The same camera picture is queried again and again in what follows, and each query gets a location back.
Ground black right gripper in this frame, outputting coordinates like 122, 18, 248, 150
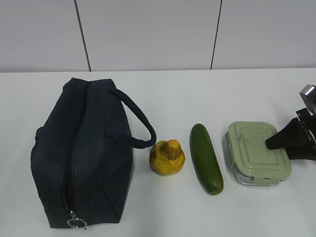
266, 108, 316, 160

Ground green lidded lunch box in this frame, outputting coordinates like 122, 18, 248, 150
225, 121, 292, 186

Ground green cucumber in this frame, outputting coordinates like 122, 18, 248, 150
190, 123, 224, 195

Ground yellow squash toy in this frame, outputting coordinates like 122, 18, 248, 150
149, 139, 185, 176

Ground dark navy lunch bag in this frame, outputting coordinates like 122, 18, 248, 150
31, 78, 157, 229

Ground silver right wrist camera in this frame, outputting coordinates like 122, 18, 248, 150
300, 84, 316, 115

